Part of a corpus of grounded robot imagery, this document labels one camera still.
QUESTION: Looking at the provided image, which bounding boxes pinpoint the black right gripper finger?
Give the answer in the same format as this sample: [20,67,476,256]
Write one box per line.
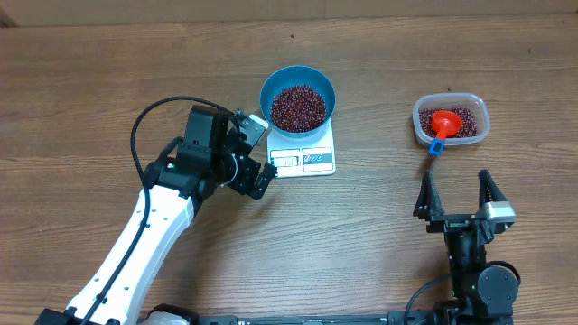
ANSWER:
[413,170,444,221]
[478,170,507,208]

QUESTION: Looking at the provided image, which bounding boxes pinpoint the red scoop blue handle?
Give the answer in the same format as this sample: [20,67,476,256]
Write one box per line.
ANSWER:
[428,110,463,157]

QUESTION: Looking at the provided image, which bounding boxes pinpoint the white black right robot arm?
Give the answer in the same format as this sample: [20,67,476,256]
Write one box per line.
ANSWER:
[403,170,521,324]

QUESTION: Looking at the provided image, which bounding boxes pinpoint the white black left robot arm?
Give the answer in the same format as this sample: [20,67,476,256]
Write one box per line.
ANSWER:
[36,106,276,325]

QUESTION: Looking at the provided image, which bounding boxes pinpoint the white kitchen scale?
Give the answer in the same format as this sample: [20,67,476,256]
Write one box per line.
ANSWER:
[266,120,337,178]

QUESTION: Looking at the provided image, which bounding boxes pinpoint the blue bowl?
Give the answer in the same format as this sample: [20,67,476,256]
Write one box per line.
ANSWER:
[259,65,337,138]

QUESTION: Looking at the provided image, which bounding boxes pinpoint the red beans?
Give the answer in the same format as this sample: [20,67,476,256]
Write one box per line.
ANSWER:
[269,85,478,138]

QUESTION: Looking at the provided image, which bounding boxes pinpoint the clear plastic container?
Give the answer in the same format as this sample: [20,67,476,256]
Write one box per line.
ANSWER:
[412,92,491,147]

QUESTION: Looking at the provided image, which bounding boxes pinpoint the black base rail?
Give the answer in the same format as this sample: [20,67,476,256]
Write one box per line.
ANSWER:
[135,302,516,325]

